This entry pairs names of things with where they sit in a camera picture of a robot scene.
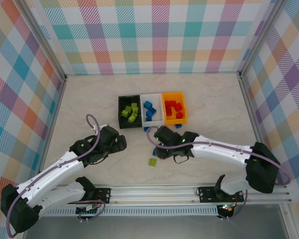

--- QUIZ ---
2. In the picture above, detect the orange plastic container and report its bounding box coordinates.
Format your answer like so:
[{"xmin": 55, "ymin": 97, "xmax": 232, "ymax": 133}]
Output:
[{"xmin": 161, "ymin": 91, "xmax": 189, "ymax": 126}]

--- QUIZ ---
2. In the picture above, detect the white plastic container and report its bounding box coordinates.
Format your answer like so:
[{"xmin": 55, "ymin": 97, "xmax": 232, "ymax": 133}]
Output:
[{"xmin": 140, "ymin": 93, "xmax": 165, "ymax": 126}]

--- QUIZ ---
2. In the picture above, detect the black plastic container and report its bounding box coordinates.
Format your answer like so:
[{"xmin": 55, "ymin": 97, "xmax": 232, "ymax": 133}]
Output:
[{"xmin": 118, "ymin": 95, "xmax": 143, "ymax": 129}]

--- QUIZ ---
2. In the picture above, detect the small circuit board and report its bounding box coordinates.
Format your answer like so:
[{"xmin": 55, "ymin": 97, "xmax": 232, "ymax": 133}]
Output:
[
  {"xmin": 218, "ymin": 204, "xmax": 234, "ymax": 213},
  {"xmin": 76, "ymin": 203, "xmax": 100, "ymax": 215}
]

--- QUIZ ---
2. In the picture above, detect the grey metal panel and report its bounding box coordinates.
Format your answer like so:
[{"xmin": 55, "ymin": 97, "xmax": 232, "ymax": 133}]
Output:
[{"xmin": 21, "ymin": 204, "xmax": 294, "ymax": 239}]

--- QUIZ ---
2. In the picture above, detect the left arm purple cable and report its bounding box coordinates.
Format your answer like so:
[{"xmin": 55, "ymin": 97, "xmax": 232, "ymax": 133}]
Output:
[{"xmin": 5, "ymin": 114, "xmax": 102, "ymax": 237}]

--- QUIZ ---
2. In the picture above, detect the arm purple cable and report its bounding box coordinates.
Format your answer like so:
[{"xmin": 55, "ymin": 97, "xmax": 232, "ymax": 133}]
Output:
[
  {"xmin": 5, "ymin": 114, "xmax": 102, "ymax": 237},
  {"xmin": 146, "ymin": 126, "xmax": 290, "ymax": 187}
]

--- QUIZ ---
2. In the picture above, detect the thin black cable loop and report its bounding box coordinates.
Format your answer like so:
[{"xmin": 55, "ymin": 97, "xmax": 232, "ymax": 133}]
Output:
[{"xmin": 173, "ymin": 154, "xmax": 190, "ymax": 165}]

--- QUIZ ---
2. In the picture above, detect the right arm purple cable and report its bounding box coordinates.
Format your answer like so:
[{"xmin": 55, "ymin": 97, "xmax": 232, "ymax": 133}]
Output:
[{"xmin": 146, "ymin": 126, "xmax": 290, "ymax": 187}]

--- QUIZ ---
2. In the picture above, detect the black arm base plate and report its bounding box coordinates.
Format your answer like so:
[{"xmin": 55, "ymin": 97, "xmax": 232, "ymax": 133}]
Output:
[
  {"xmin": 91, "ymin": 188, "xmax": 112, "ymax": 204},
  {"xmin": 197, "ymin": 186, "xmax": 247, "ymax": 204}
]

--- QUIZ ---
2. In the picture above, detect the wide aluminium mounting rail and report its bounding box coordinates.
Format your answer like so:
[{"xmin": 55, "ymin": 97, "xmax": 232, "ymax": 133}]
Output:
[{"xmin": 49, "ymin": 184, "xmax": 294, "ymax": 205}]

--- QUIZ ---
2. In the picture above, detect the aluminium frame rail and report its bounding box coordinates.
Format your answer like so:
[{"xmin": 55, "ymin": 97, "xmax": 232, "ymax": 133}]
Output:
[
  {"xmin": 238, "ymin": 72, "xmax": 277, "ymax": 184},
  {"xmin": 34, "ymin": 76, "xmax": 68, "ymax": 175}
]

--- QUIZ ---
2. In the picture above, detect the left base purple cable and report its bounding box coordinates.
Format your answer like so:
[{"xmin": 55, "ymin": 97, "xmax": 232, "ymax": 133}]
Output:
[{"xmin": 77, "ymin": 200, "xmax": 107, "ymax": 223}]

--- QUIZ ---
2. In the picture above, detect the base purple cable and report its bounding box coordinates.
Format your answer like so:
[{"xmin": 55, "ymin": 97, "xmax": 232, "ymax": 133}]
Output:
[
  {"xmin": 218, "ymin": 183, "xmax": 250, "ymax": 221},
  {"xmin": 77, "ymin": 200, "xmax": 107, "ymax": 223}
]

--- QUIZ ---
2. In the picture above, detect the slotted grey cable duct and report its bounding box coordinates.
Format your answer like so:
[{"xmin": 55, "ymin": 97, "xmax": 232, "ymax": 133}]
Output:
[{"xmin": 43, "ymin": 208, "xmax": 220, "ymax": 218}]

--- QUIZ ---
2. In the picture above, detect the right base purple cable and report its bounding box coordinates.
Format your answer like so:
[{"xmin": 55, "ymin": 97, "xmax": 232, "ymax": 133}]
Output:
[{"xmin": 218, "ymin": 183, "xmax": 250, "ymax": 221}]

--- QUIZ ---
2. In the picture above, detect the aluminium frame post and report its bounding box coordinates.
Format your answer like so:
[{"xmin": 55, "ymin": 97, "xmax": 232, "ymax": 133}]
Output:
[
  {"xmin": 238, "ymin": 0, "xmax": 287, "ymax": 79},
  {"xmin": 19, "ymin": 0, "xmax": 67, "ymax": 82}
]

